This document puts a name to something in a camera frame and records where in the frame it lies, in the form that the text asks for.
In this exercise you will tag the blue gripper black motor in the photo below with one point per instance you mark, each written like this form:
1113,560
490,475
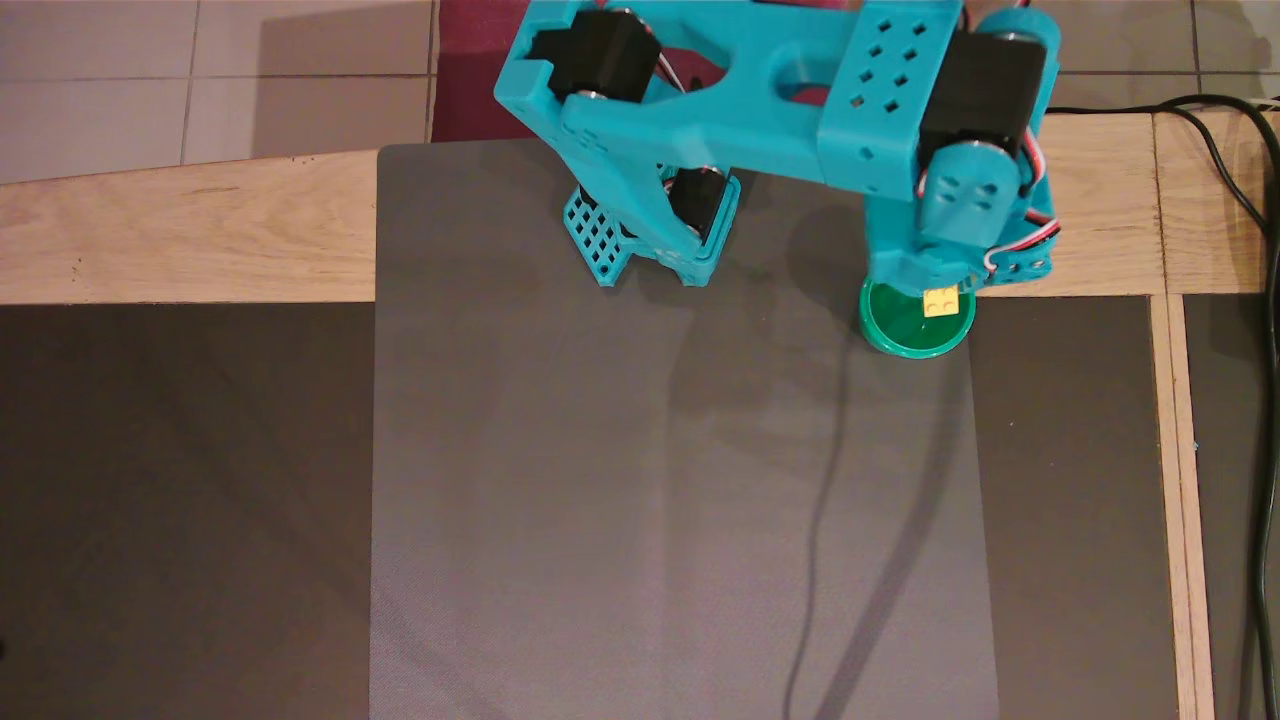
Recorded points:
912,273

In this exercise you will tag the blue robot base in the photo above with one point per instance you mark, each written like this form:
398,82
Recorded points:
697,268

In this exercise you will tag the cream lego brick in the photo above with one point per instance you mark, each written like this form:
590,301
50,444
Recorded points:
940,302

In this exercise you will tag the dark red cloth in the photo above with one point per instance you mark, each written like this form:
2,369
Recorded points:
470,90

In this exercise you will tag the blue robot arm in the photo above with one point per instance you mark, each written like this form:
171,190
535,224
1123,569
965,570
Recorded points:
700,130

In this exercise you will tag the grey rubber mat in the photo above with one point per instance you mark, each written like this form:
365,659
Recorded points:
600,500

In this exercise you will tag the green plastic cup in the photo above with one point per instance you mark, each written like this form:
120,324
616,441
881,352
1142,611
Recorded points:
900,335

